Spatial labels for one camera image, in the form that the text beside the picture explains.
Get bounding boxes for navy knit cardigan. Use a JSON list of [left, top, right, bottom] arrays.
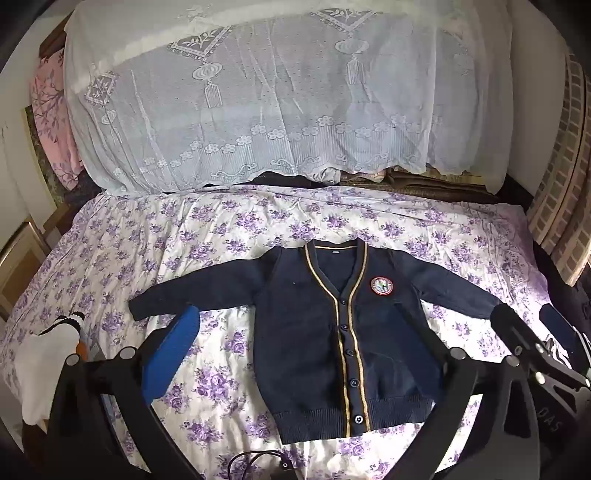
[[129, 239, 504, 445]]

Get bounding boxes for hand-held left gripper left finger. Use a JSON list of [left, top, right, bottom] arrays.
[[46, 307, 204, 480]]

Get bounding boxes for brown folded blankets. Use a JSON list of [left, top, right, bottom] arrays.
[[339, 165, 502, 201]]

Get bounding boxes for brick pattern board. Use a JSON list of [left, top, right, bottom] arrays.
[[526, 54, 591, 288]]

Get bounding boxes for purple floral bedsheet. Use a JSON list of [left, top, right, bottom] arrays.
[[0, 184, 573, 480]]

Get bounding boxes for pink floral cloth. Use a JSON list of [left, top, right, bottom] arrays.
[[30, 50, 85, 191]]

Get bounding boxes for white lace cover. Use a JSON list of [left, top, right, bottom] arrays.
[[64, 0, 514, 195]]

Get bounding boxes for small black device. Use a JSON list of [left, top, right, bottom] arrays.
[[270, 460, 302, 480]]

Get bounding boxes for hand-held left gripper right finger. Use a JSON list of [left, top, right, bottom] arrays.
[[388, 347, 578, 480]]

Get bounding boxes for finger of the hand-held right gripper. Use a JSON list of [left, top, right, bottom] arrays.
[[490, 305, 551, 371], [539, 304, 591, 389]]

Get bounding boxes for black cable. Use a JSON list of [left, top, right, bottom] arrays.
[[228, 449, 288, 480]]

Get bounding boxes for white plush toy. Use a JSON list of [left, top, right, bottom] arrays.
[[14, 313, 89, 426]]

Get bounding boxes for wooden frame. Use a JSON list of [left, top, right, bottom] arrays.
[[0, 216, 52, 320]]

